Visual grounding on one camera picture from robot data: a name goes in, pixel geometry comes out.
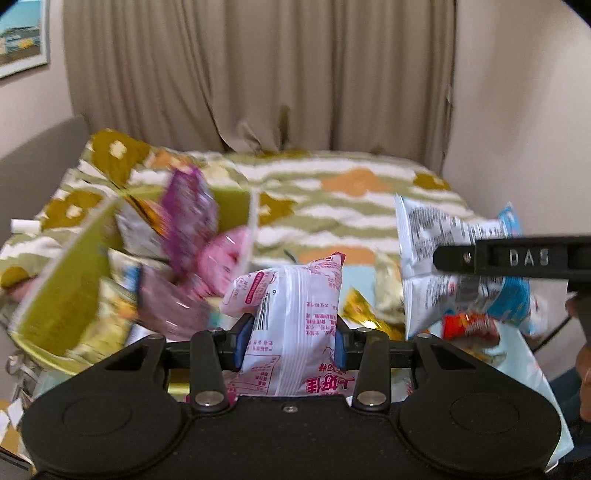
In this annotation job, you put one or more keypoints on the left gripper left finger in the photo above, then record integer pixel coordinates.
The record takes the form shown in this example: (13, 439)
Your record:
(211, 353)

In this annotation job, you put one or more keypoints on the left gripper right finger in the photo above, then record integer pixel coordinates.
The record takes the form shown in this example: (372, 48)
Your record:
(366, 351)

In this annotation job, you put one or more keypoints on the white pink snack bag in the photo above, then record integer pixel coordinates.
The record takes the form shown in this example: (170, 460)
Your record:
(291, 351)

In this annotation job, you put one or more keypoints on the white blue snack bag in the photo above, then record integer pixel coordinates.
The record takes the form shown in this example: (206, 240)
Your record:
(429, 294)

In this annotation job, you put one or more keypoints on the purple snack bag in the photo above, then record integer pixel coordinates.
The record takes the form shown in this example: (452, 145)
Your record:
(189, 218)

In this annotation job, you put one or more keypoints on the person's right hand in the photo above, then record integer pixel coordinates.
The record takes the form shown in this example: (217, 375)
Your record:
(579, 307)

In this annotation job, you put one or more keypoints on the gold foil snack bag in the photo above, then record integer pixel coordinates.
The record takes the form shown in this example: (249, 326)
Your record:
(356, 310)

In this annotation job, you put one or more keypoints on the dark brown snack packet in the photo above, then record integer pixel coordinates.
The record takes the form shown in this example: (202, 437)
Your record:
(163, 308)

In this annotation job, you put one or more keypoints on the red small snack bag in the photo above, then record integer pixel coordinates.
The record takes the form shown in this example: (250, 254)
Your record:
(480, 327)

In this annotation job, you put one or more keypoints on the floral striped duvet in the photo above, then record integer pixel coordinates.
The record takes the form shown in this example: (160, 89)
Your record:
(310, 204)

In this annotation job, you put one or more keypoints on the green storage box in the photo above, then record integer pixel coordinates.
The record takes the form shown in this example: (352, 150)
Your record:
(63, 301)

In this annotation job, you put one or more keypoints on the white paper roll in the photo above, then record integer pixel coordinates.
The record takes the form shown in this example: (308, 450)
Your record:
(25, 226)

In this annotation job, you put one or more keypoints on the grey headboard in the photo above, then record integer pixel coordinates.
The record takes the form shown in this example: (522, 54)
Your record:
(31, 173)

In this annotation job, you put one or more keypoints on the beige curtain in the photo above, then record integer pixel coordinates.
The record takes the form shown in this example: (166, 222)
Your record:
(267, 76)

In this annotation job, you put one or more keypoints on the framed houses picture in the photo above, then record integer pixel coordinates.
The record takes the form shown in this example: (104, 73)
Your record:
(24, 39)

